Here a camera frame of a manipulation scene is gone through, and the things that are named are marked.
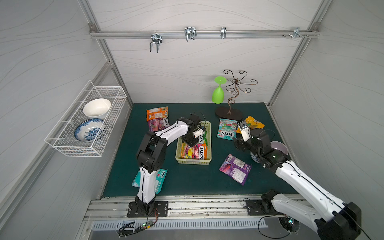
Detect green Fox's mango candy bag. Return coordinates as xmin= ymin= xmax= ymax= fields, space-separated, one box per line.
xmin=199 ymin=132 xmax=208 ymax=145

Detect Fox's fruits candy bag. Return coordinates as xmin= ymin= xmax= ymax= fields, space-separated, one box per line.
xmin=181 ymin=143 xmax=208 ymax=160

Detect pale green plastic basket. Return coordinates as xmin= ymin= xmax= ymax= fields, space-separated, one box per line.
xmin=175 ymin=121 xmax=212 ymax=165

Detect purple candy bag back side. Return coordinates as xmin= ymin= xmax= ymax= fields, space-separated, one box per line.
xmin=219 ymin=154 xmax=252 ymax=186

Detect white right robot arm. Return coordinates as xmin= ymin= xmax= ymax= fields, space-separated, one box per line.
xmin=234 ymin=122 xmax=363 ymax=240

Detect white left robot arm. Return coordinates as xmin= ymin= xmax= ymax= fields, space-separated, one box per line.
xmin=127 ymin=114 xmax=206 ymax=218

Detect small blue patterned bowl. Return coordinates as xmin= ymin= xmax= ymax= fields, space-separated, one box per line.
xmin=250 ymin=152 xmax=260 ymax=164

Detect lilac bowl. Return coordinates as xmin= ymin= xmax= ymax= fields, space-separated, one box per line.
xmin=271 ymin=141 xmax=289 ymax=156

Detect yellow mango candy bag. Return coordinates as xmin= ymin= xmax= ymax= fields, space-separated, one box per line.
xmin=236 ymin=116 xmax=265 ymax=134

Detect teal Fox's mint candy bag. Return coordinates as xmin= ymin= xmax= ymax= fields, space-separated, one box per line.
xmin=217 ymin=119 xmax=238 ymax=141

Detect orange Fox's candy bag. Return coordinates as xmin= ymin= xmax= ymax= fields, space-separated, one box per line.
xmin=146 ymin=107 xmax=169 ymax=122

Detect purple Fox's berries candy bag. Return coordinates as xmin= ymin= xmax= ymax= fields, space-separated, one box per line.
xmin=148 ymin=117 xmax=170 ymax=132

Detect dark bronze cup tree stand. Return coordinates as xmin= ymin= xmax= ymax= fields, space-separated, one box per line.
xmin=215 ymin=70 xmax=251 ymax=122

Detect teal candy bag back side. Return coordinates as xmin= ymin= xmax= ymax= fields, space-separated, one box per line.
xmin=132 ymin=169 xmax=168 ymax=194

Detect green plastic wine glass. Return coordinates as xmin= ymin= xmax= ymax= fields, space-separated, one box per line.
xmin=212 ymin=76 xmax=227 ymax=104

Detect white bowl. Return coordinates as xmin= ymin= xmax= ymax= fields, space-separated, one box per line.
xmin=83 ymin=98 xmax=112 ymax=120

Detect blue patterned plate bowl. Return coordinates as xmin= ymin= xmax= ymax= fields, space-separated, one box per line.
xmin=74 ymin=119 xmax=105 ymax=142

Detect metal double hook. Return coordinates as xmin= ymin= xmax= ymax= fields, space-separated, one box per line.
xmin=150 ymin=34 xmax=163 ymax=53

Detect metal hook centre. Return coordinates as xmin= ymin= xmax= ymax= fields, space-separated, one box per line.
xmin=184 ymin=27 xmax=197 ymax=42

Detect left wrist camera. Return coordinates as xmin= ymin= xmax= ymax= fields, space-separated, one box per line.
xmin=193 ymin=126 xmax=206 ymax=138

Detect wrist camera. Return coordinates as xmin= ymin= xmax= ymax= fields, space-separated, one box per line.
xmin=193 ymin=126 xmax=206 ymax=138
xmin=238 ymin=121 xmax=251 ymax=142

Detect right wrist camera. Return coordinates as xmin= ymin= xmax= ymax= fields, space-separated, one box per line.
xmin=238 ymin=121 xmax=251 ymax=142

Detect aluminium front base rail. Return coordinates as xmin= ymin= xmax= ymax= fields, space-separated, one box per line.
xmin=82 ymin=194 xmax=331 ymax=223

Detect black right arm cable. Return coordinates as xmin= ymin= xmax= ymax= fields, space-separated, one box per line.
xmin=257 ymin=214 xmax=292 ymax=240

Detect white wire wall basket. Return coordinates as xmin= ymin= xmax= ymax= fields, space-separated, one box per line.
xmin=45 ymin=81 xmax=127 ymax=157

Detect aluminium top rail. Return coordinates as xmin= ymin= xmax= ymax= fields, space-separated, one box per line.
xmin=90 ymin=29 xmax=320 ymax=40

